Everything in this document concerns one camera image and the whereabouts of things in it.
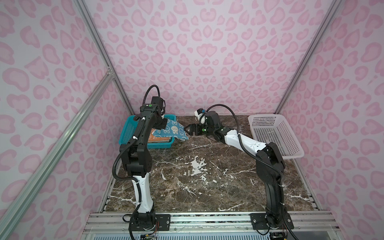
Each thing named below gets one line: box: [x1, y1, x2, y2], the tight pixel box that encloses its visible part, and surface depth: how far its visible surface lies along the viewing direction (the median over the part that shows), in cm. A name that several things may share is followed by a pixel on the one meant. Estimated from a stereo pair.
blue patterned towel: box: [153, 119, 189, 141], surface depth 97 cm
